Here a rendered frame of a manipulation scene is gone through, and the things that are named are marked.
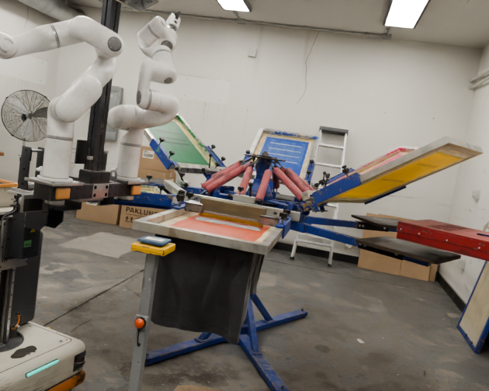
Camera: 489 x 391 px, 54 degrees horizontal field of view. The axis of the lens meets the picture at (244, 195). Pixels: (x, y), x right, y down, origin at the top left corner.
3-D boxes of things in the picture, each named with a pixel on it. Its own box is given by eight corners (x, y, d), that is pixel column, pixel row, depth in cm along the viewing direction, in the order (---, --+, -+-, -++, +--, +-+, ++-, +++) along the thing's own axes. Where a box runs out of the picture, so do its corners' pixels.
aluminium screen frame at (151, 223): (266, 255, 193) (268, 246, 192) (131, 229, 203) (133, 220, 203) (288, 227, 270) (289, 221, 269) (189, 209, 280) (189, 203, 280)
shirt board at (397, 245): (459, 269, 269) (462, 255, 268) (434, 277, 239) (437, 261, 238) (272, 218, 356) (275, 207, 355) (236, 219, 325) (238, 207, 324)
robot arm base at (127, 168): (101, 175, 220) (105, 142, 218) (119, 175, 231) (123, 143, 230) (129, 181, 214) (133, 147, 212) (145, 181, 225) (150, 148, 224)
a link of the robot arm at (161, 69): (169, 118, 199) (135, 112, 191) (160, 80, 209) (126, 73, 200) (186, 91, 189) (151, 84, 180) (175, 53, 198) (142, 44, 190)
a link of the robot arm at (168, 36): (140, 32, 203) (157, 18, 199) (144, 22, 211) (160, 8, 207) (166, 57, 211) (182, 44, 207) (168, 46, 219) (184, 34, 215)
